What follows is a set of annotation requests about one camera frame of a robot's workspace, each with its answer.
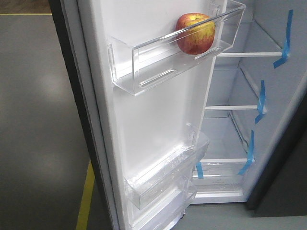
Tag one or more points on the clear middle door bin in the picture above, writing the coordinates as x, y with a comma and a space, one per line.
146, 185

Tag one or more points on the clear door bin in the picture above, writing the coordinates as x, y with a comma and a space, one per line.
146, 185
165, 210
142, 39

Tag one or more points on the clear upper door bin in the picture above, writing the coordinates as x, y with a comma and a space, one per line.
142, 39

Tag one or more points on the open white fridge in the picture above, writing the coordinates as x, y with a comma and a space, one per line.
241, 99

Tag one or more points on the clear lower door bin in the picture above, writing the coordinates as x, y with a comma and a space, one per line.
165, 210

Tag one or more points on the dark grey fridge neighbour cabinet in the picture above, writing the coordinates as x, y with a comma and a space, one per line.
281, 189

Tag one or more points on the red yellow apple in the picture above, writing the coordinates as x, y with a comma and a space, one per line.
196, 40

